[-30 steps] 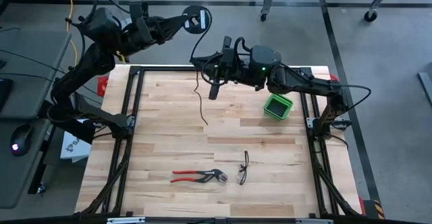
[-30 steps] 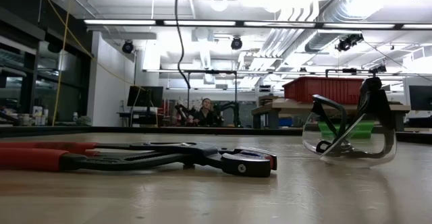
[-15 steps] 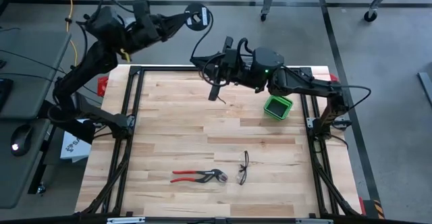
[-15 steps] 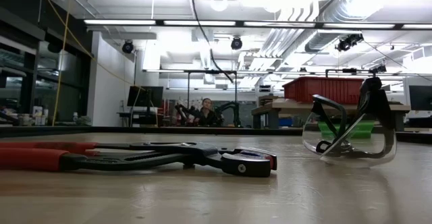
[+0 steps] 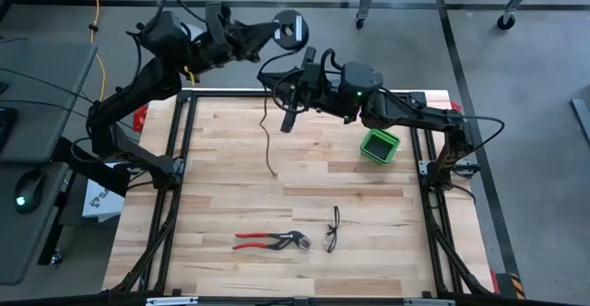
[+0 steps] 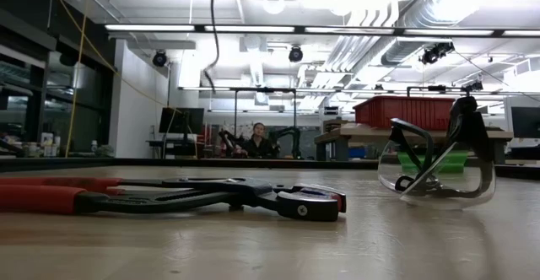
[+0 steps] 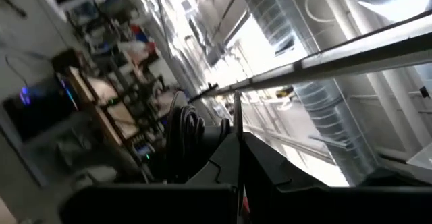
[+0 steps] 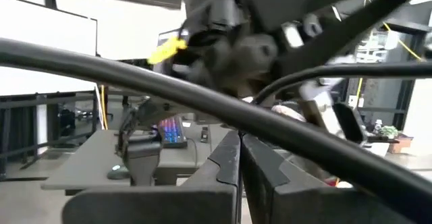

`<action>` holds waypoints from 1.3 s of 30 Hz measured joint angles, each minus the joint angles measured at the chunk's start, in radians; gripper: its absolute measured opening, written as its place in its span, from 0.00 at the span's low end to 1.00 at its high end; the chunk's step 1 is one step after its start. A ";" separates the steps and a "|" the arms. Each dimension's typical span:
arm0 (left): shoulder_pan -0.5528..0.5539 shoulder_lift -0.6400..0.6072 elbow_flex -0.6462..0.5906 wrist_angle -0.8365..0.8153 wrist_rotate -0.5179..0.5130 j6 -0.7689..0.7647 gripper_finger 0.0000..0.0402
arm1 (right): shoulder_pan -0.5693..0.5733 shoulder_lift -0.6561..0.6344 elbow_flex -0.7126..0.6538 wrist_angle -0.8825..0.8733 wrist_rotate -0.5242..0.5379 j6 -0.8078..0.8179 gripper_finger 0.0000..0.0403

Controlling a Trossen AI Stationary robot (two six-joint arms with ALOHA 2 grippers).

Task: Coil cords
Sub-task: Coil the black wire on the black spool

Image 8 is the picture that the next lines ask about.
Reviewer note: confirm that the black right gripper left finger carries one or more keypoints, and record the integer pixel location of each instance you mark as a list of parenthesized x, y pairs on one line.
[(152, 207)]

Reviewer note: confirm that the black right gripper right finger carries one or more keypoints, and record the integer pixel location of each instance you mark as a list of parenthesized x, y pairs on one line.
[(303, 207)]

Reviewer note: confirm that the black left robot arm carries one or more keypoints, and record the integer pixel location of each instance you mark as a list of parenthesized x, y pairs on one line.
[(141, 156)]

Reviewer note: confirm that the computer mouse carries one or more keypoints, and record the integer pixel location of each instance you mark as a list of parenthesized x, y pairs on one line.
[(118, 172)]

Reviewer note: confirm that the yellow tag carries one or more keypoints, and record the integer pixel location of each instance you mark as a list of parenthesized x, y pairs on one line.
[(165, 51)]

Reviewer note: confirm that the backlit keyboard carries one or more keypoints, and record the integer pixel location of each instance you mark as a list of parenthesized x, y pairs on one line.
[(172, 133)]

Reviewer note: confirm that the grey desk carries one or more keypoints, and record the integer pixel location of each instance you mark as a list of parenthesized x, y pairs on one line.
[(87, 160)]

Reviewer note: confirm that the small black remote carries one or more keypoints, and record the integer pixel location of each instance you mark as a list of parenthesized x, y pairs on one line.
[(204, 134)]

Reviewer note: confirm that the potted plant terracotta pot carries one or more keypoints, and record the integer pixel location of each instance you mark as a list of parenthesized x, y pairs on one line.
[(400, 144)]

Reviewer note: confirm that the white outlet box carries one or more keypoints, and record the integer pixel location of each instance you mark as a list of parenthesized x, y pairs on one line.
[(356, 102)]

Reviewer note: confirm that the black metal railing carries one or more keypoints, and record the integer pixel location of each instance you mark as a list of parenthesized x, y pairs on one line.
[(20, 101)]

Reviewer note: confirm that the whiteboard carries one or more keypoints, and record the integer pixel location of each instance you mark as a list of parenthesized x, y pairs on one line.
[(44, 31)]

